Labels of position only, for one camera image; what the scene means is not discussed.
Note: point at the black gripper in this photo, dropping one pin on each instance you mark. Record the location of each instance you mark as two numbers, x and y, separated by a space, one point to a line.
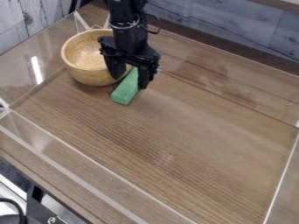
126 48

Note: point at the green rectangular stick block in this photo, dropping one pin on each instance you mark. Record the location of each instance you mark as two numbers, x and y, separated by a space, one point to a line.
127 89

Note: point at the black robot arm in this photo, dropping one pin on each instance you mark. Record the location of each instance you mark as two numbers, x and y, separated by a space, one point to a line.
126 10

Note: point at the wooden bowl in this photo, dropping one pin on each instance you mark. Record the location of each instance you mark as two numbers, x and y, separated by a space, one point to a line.
84 61

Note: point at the clear acrylic tray wall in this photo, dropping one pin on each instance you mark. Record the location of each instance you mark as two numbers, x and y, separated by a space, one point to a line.
199 152

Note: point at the black table leg bracket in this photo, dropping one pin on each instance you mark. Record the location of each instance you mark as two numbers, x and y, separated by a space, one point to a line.
36 212

